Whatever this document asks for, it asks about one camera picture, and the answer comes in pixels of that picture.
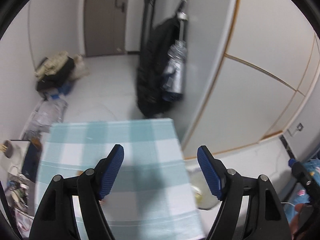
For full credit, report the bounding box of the black hanging backpack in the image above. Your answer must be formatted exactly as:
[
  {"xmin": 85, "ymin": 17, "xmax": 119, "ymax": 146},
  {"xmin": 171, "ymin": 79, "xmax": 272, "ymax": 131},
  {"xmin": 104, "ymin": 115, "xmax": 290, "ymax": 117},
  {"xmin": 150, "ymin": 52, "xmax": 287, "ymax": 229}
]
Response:
[{"xmin": 136, "ymin": 16, "xmax": 180, "ymax": 118}]

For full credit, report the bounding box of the cream tote bag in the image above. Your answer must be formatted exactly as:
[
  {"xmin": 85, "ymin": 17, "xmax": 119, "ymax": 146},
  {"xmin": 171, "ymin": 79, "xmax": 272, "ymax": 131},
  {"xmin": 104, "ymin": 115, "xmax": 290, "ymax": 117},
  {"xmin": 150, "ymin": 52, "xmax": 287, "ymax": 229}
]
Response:
[{"xmin": 72, "ymin": 54, "xmax": 90, "ymax": 80}]

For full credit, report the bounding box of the grey plastic mailer bag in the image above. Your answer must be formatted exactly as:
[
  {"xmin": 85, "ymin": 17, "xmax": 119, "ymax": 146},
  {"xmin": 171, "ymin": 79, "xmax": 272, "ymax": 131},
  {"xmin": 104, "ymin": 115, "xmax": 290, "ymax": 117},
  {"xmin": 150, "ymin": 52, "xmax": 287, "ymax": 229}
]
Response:
[{"xmin": 22, "ymin": 99, "xmax": 68, "ymax": 140}]

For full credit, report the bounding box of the white wall power socket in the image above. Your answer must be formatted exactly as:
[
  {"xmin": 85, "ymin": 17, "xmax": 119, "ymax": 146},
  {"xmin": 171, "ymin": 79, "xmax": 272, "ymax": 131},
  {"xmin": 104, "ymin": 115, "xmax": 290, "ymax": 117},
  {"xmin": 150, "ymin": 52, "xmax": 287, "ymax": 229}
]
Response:
[{"xmin": 296, "ymin": 123, "xmax": 304, "ymax": 131}]

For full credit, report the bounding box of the silver folded umbrella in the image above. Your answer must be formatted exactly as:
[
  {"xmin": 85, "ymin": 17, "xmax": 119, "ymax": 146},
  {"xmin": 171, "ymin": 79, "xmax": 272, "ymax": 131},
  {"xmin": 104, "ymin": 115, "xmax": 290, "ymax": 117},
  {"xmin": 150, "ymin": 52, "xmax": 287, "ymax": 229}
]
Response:
[{"xmin": 162, "ymin": 12, "xmax": 188, "ymax": 102}]

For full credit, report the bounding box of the white plastic trash bin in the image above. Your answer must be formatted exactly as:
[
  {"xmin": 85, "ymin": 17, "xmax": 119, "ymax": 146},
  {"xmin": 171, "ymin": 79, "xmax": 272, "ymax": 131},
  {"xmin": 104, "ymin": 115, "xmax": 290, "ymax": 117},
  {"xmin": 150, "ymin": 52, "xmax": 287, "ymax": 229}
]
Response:
[{"xmin": 188, "ymin": 167, "xmax": 220, "ymax": 210}]

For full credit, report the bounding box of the beige clothes pile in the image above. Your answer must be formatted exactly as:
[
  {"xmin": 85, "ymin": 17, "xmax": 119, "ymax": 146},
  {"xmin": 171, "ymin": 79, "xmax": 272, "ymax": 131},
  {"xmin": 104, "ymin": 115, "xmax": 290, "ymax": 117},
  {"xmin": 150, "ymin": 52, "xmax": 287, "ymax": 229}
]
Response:
[{"xmin": 34, "ymin": 51, "xmax": 68, "ymax": 80}]

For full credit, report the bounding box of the blue white cardboard box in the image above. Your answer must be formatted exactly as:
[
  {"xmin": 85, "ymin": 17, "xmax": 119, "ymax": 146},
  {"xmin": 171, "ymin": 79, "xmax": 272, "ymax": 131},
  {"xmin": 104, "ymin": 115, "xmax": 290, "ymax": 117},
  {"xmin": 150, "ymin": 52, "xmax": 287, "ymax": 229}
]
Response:
[{"xmin": 46, "ymin": 82, "xmax": 74, "ymax": 100}]

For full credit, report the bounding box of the grey entrance door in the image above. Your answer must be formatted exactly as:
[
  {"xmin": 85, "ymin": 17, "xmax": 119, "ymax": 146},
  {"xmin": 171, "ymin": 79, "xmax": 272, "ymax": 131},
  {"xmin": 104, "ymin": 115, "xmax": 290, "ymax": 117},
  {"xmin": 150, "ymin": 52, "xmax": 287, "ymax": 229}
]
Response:
[{"xmin": 84, "ymin": 0, "xmax": 128, "ymax": 57}]

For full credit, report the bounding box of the white jar with chopsticks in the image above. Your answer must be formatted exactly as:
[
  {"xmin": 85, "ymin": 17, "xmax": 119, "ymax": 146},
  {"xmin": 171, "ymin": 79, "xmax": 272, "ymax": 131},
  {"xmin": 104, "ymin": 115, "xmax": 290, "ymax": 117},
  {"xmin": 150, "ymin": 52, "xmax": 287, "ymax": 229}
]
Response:
[{"xmin": 1, "ymin": 140, "xmax": 14, "ymax": 159}]

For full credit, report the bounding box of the grey organizer box with cables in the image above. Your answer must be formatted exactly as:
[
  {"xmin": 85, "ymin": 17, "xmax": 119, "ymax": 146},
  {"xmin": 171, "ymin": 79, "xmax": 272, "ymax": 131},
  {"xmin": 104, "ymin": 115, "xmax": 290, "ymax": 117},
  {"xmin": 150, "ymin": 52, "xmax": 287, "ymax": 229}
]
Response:
[{"xmin": 5, "ymin": 166, "xmax": 35, "ymax": 217}]

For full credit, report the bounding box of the teal checked tablecloth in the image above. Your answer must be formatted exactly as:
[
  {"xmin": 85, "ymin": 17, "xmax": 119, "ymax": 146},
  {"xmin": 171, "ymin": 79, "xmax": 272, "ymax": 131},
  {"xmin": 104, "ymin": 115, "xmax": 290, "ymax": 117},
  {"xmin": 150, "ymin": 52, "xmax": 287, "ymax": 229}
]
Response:
[{"xmin": 34, "ymin": 119, "xmax": 204, "ymax": 239}]

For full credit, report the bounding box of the blue floral cushion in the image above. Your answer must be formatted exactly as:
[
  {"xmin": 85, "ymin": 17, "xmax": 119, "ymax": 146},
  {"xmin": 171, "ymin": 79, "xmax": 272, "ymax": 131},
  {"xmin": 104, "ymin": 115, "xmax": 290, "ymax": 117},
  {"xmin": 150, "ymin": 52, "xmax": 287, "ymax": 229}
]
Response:
[{"xmin": 284, "ymin": 159, "xmax": 320, "ymax": 223}]

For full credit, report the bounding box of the person's right hand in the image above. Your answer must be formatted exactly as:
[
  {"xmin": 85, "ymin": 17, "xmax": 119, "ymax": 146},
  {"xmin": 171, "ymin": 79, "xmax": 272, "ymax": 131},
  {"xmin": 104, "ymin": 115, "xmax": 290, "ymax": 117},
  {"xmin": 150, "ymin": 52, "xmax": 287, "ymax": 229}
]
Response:
[{"xmin": 289, "ymin": 203, "xmax": 306, "ymax": 239}]

